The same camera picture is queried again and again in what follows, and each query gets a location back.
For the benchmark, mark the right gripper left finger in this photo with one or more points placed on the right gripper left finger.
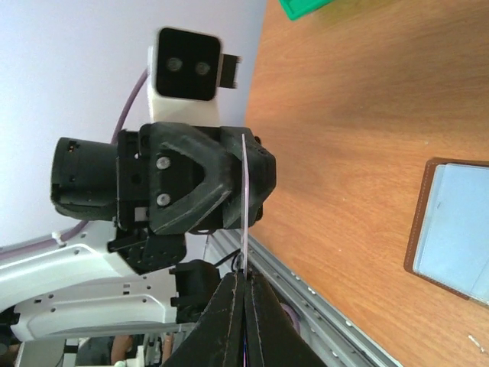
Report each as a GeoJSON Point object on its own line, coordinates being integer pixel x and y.
{"type": "Point", "coordinates": [218, 337]}

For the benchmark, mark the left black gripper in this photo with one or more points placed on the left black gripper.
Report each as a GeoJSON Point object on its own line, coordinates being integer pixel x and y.
{"type": "Point", "coordinates": [172, 179]}

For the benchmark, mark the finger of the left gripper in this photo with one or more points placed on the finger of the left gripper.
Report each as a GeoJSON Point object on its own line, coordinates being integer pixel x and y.
{"type": "Point", "coordinates": [262, 172]}

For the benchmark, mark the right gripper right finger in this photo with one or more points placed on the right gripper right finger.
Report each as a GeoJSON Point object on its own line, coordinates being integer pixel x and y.
{"type": "Point", "coordinates": [271, 339]}

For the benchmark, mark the brown leather card holder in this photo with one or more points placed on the brown leather card holder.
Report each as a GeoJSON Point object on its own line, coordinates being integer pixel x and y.
{"type": "Point", "coordinates": [448, 243]}

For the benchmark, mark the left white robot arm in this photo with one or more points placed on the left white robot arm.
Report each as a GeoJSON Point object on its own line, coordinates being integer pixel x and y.
{"type": "Point", "coordinates": [71, 285]}

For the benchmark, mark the green two-compartment bin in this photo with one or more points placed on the green two-compartment bin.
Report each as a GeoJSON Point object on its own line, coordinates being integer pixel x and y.
{"type": "Point", "coordinates": [295, 9]}

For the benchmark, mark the aluminium rail frame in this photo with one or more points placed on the aluminium rail frame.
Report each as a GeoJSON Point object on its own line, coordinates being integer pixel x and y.
{"type": "Point", "coordinates": [332, 336]}

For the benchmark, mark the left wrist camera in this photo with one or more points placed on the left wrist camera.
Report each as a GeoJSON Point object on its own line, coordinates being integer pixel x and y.
{"type": "Point", "coordinates": [185, 70]}

